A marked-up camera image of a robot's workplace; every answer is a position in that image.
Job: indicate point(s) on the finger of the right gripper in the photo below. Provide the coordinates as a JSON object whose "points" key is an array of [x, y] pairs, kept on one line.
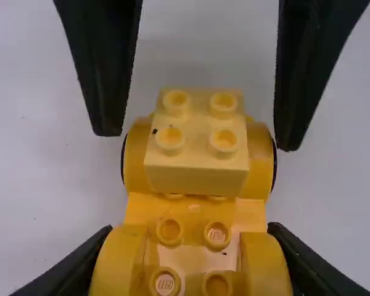
{"points": [[105, 61], [305, 61]]}

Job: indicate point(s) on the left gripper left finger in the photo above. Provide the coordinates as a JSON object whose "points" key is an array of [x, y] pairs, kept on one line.
{"points": [[58, 277]]}

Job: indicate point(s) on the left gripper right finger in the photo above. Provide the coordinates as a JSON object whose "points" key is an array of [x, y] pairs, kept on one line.
{"points": [[314, 274]]}

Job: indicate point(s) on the yellow toy car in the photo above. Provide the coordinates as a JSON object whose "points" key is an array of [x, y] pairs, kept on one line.
{"points": [[194, 160]]}

